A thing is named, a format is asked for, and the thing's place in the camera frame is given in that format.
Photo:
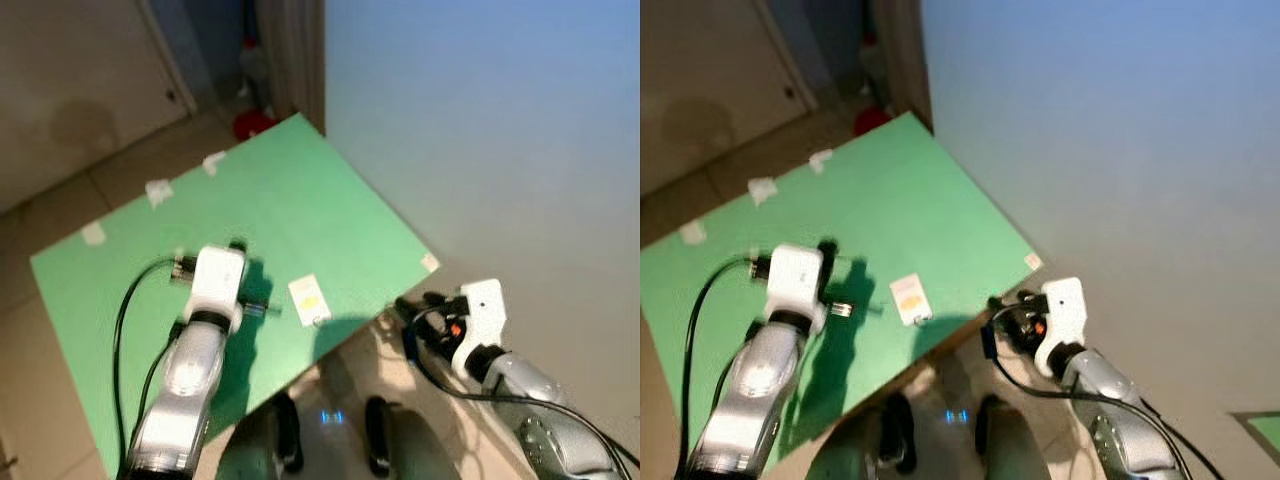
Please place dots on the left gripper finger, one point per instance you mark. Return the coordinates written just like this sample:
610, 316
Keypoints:
828, 247
237, 245

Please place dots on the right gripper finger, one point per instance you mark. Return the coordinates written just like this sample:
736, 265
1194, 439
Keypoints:
405, 308
996, 304
1027, 296
437, 298

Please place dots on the robot right silver arm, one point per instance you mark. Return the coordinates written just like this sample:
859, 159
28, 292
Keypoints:
545, 420
1110, 410

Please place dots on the robot left silver arm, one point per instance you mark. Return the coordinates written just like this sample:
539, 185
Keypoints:
760, 390
190, 385

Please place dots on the white tape piece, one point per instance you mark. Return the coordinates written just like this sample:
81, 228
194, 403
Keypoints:
820, 158
430, 262
762, 190
213, 160
692, 232
93, 233
1033, 261
158, 192

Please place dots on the white card with yellow label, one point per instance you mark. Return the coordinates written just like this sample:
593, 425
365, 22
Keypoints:
910, 298
308, 298

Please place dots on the green board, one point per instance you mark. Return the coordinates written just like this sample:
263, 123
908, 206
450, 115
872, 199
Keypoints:
300, 220
900, 220

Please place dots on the red round object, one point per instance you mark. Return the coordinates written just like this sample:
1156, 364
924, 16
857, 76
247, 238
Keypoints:
252, 123
872, 120

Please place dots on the robot right leg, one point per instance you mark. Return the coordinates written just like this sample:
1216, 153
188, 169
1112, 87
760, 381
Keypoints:
400, 445

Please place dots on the robot leg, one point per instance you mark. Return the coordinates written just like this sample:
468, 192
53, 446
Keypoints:
265, 435
880, 435
400, 445

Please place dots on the robot left leg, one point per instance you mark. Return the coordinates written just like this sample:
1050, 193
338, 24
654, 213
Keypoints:
880, 435
265, 435

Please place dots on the translucent white bottle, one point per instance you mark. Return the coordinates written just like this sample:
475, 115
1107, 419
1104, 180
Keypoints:
254, 70

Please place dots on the white door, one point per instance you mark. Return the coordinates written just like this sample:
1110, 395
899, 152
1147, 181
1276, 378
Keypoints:
80, 90

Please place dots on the green framed mat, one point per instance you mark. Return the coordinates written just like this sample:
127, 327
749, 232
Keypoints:
1262, 432

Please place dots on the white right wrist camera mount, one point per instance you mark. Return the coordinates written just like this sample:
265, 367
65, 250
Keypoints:
482, 315
1062, 315

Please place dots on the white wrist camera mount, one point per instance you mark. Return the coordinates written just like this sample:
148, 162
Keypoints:
800, 280
1062, 315
482, 315
218, 280

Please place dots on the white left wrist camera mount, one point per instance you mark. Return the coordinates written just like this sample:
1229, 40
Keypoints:
218, 280
800, 280

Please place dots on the grey brown door frame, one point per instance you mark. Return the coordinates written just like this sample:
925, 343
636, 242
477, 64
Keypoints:
290, 55
900, 50

